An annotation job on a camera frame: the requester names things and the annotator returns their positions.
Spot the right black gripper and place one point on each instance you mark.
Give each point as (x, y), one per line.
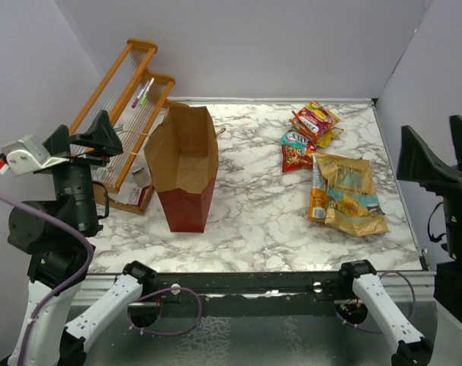
(415, 157)

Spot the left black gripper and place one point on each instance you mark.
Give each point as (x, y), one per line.
(101, 135)

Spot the red paper bag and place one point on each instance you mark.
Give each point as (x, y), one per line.
(183, 160)

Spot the gold snack packet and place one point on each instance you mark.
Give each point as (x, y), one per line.
(353, 205)

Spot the yellow snack packet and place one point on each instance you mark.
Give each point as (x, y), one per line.
(329, 136)

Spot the orange Fox's fruits candy bag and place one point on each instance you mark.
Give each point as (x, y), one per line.
(314, 120)

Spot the orange chips bag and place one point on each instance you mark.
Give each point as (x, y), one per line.
(318, 194)

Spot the teal Fox's mint candy bag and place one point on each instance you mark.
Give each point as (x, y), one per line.
(296, 139)

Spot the red snack packet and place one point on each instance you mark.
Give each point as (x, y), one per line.
(294, 158)

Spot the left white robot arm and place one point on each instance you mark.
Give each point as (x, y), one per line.
(55, 234)

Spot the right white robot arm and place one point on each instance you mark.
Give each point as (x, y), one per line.
(436, 337)

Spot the pink marker pen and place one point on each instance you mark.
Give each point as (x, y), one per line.
(137, 99)

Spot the orange wooden rack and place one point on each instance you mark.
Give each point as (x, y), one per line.
(115, 94)

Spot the green marker pen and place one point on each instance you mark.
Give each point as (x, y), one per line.
(145, 91)

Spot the red white small box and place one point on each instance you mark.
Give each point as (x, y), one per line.
(133, 188)

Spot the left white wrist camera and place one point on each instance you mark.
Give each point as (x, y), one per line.
(28, 155)

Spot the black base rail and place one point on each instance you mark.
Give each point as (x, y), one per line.
(246, 294)

